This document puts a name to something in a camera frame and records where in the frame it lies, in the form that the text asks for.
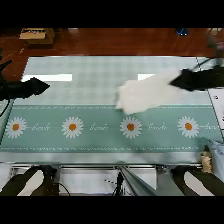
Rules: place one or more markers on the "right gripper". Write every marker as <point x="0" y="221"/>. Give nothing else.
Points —
<point x="186" y="80"/>

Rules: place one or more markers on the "silver frame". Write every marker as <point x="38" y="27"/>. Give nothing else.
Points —
<point x="140" y="186"/>

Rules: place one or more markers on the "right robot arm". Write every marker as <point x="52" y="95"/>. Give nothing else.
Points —
<point x="213" y="78"/>

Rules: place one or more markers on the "pale blue garment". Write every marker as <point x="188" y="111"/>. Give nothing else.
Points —
<point x="217" y="156"/>

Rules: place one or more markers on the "cardboard box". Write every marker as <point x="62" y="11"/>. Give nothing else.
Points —
<point x="38" y="35"/>

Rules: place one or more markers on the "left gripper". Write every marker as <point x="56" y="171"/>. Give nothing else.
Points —
<point x="35" y="87"/>

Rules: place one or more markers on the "white T-shirt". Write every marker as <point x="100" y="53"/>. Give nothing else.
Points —
<point x="148" y="93"/>

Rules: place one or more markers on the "blue object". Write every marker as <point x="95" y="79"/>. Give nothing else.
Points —
<point x="182" y="31"/>

